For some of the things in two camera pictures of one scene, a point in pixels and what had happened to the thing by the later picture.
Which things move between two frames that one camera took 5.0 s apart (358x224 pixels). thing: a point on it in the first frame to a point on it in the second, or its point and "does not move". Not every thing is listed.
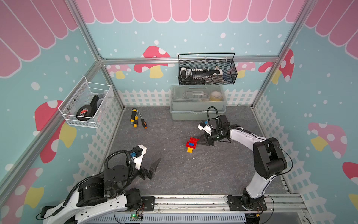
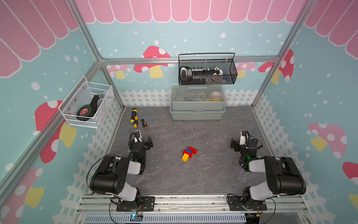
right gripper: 207,139 to 233,142
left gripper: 144,173 to 148,143
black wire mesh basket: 207,72 does not move
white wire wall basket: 87,104 does not move
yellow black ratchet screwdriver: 134,117 does not move
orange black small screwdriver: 144,124 does not move
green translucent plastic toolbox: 190,102 does not move
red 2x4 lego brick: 193,140 to 193,150
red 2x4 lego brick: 187,144 to 185,151
